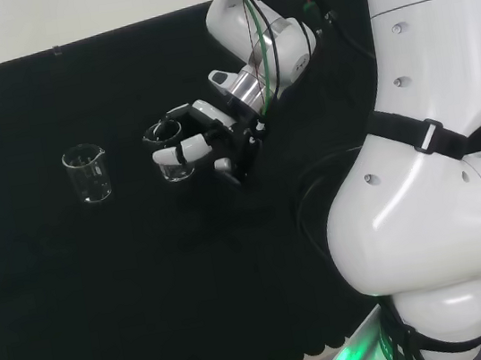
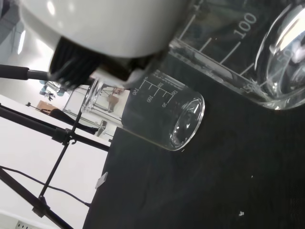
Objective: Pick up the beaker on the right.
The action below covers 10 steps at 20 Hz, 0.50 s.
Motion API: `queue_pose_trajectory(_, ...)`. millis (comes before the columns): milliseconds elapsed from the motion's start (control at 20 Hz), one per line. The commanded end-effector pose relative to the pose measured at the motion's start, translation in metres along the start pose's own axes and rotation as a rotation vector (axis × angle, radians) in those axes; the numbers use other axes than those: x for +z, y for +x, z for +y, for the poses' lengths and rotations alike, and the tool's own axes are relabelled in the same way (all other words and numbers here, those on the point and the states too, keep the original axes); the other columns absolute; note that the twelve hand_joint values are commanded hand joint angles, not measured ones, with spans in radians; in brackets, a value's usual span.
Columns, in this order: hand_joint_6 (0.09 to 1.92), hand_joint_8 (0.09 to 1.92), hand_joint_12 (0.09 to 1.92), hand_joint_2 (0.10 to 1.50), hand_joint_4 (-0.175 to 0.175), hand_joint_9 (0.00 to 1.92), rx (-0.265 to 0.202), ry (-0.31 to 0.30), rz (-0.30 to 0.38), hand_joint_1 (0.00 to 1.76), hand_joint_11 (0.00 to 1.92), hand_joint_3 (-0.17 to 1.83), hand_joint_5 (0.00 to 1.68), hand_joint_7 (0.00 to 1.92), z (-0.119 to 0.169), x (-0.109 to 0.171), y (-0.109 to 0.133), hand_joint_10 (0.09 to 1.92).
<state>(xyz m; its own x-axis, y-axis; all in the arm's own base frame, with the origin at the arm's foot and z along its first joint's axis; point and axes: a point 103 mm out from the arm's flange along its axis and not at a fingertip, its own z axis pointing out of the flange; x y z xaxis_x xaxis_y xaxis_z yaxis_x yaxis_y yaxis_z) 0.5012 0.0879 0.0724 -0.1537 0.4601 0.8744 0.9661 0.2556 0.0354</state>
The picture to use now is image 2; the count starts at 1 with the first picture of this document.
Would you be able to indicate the clear tape piece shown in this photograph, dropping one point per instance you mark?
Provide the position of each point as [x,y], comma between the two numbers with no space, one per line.
[102,180]

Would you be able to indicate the black camera tripod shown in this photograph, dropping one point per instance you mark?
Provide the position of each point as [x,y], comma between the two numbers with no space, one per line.
[64,136]

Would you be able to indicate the black bench cloth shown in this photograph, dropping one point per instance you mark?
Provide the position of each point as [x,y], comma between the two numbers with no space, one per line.
[190,190]

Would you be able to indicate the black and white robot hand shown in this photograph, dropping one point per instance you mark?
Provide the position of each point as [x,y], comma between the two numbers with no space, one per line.
[107,28]

